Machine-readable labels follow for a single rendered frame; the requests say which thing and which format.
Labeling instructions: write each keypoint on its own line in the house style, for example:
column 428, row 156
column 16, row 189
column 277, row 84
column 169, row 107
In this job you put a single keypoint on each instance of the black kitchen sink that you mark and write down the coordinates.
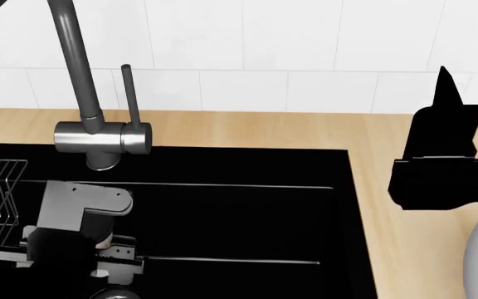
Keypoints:
column 239, row 224

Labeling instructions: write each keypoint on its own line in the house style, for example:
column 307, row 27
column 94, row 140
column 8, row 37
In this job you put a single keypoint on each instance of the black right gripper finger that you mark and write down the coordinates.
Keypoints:
column 444, row 130

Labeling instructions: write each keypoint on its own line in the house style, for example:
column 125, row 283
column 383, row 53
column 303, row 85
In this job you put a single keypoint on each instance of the grey metal kitchen faucet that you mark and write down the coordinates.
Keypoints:
column 77, row 74

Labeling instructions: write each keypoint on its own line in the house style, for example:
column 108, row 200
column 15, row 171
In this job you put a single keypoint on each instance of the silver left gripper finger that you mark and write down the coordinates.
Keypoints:
column 64, row 202

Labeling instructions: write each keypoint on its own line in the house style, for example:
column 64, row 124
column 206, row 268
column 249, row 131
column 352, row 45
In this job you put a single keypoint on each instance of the dark cup with white base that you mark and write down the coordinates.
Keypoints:
column 98, row 227

